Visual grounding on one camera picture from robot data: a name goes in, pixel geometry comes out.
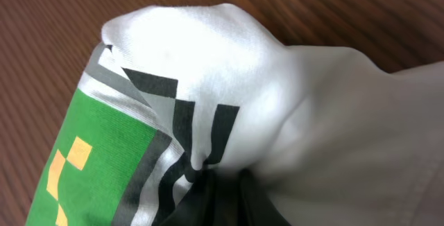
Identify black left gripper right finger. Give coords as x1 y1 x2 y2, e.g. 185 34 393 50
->
239 170 290 226

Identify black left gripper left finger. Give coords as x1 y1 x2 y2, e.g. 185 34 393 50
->
162 171 215 226

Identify white t-shirt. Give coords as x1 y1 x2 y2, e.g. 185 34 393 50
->
26 4 443 225

